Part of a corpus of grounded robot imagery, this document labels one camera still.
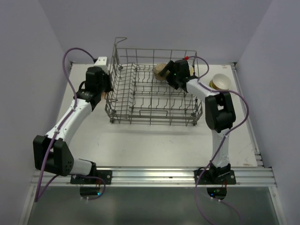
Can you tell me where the aluminium mounting rail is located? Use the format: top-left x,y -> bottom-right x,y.
31,165 -> 277,188

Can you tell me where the lime green bowl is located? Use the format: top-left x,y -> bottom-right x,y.
209,81 -> 218,90

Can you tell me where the beige brown glazed bowl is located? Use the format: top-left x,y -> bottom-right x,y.
154,63 -> 170,81

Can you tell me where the grey wire dish rack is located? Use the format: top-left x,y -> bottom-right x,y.
105,37 -> 203,126

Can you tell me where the beige bowl with sunflower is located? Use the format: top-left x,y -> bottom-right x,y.
211,74 -> 231,90

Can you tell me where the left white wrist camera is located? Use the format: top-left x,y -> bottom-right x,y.
94,57 -> 109,73

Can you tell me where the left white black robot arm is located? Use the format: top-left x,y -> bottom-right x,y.
33,66 -> 112,184

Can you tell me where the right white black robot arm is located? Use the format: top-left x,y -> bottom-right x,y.
157,59 -> 236,185

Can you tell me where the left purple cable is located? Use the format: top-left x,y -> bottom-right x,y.
34,47 -> 106,203

